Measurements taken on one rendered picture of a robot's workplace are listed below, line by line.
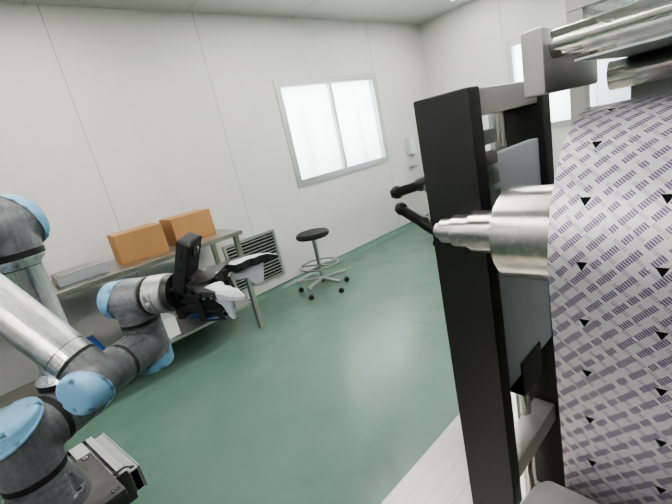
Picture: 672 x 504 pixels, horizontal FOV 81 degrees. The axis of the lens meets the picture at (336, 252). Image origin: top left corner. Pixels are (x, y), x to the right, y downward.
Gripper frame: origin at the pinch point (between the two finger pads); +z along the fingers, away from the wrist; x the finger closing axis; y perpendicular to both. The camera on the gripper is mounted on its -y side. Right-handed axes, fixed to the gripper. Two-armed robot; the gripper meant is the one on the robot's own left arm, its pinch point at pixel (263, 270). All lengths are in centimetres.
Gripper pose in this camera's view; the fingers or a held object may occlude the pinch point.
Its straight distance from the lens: 69.4
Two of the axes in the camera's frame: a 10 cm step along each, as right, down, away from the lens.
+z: 9.5, -1.3, -2.8
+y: 2.4, 8.9, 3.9
